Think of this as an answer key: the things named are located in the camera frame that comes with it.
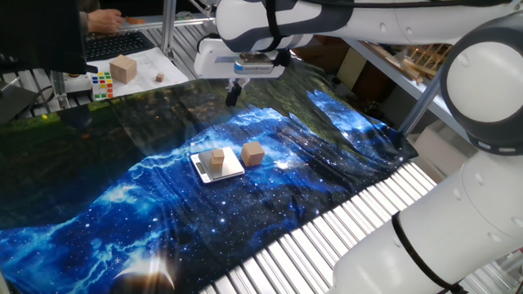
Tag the galaxy print cloth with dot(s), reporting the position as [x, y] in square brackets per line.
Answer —
[163, 212]

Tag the black computer monitor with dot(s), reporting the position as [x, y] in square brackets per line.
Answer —
[41, 36]

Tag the white paper sheet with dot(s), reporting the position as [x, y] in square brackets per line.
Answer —
[151, 69]

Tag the small wooden cube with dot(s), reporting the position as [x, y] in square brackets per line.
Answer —
[217, 157]

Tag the medium wooden cube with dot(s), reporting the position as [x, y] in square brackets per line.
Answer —
[252, 154]

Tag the brown cardboard box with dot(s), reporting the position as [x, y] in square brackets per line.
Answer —
[318, 53]

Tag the large wooden cube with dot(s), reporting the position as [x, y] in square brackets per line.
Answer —
[122, 69]

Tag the black computer keyboard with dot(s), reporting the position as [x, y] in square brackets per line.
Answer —
[116, 45]

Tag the silver digital kitchen scale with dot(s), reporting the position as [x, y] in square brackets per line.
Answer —
[229, 167]

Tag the tiny wooden cube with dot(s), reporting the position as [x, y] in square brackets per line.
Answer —
[159, 78]

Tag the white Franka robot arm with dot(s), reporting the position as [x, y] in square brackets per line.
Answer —
[449, 228]

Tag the person's bare hand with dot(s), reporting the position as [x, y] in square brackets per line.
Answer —
[104, 21]

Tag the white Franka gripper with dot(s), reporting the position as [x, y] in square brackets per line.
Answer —
[208, 61]

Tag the Rubik's cube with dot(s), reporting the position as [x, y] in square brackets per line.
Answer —
[102, 86]

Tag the aluminium frame post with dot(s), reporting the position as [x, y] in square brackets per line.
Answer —
[168, 24]
[421, 106]

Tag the orange flat object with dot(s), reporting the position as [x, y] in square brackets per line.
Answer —
[135, 20]

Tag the wooden slat rack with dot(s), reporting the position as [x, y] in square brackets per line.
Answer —
[427, 59]

